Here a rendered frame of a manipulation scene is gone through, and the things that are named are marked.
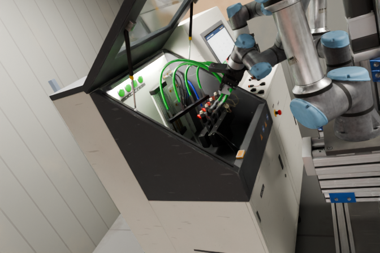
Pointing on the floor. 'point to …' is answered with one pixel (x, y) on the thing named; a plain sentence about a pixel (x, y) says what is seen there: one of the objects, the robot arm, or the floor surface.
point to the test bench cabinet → (215, 225)
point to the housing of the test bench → (111, 166)
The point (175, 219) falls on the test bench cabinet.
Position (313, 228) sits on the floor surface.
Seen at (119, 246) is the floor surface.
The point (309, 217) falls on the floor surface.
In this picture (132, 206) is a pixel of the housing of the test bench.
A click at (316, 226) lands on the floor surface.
